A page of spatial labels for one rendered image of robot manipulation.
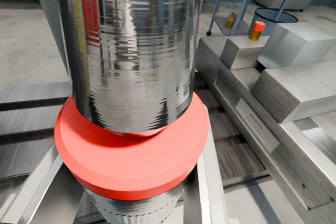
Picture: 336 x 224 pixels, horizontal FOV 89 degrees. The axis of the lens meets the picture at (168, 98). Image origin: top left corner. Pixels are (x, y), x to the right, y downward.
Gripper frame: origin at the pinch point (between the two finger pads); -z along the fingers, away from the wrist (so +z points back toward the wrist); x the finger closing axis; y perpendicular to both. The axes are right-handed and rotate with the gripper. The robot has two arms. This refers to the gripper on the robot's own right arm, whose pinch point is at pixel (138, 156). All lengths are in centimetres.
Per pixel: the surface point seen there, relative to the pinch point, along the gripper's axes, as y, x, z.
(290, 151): 9.1, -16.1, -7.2
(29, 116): 14.7, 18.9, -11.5
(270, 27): 57, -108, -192
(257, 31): 2.2, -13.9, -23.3
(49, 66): 112, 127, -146
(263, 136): 11.3, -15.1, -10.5
